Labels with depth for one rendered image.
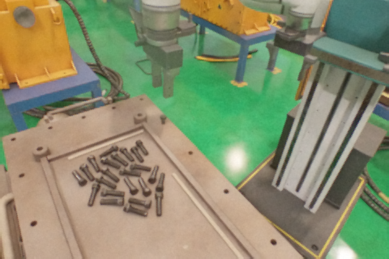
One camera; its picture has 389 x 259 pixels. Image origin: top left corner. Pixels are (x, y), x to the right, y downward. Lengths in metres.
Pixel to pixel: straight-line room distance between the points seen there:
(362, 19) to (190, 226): 1.11
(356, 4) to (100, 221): 1.25
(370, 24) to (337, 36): 0.14
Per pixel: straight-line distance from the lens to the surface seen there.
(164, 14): 0.65
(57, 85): 2.63
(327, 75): 1.56
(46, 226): 0.68
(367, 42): 1.41
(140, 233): 0.62
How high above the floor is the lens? 1.90
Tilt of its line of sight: 37 degrees down
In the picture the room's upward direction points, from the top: 4 degrees clockwise
